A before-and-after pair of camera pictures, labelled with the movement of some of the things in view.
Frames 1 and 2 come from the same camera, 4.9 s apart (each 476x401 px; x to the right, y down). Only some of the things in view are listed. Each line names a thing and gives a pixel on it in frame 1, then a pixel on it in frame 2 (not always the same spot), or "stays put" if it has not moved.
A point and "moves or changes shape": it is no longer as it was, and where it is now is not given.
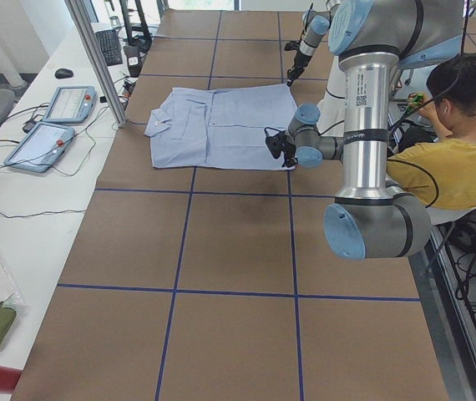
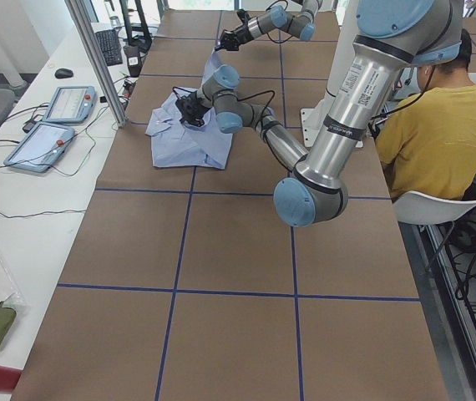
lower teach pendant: (41, 148) stays put
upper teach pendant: (71, 104) stays put
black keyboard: (111, 46) stays put
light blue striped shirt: (221, 128) moves or changes shape
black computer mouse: (62, 73) stays put
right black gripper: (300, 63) -> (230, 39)
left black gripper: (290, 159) -> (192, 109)
